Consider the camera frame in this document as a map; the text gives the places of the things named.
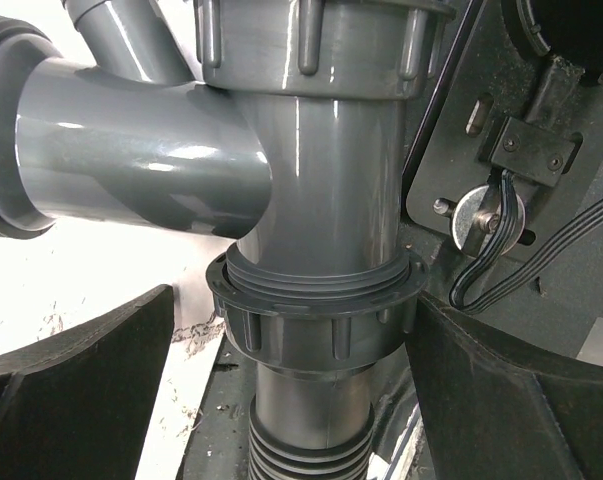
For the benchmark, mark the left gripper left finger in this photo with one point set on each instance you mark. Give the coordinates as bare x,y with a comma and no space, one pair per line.
77,405

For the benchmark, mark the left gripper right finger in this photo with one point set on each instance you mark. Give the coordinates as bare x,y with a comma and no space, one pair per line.
497,407

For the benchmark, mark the grey tee pipe fitting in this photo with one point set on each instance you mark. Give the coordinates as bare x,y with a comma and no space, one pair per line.
290,145

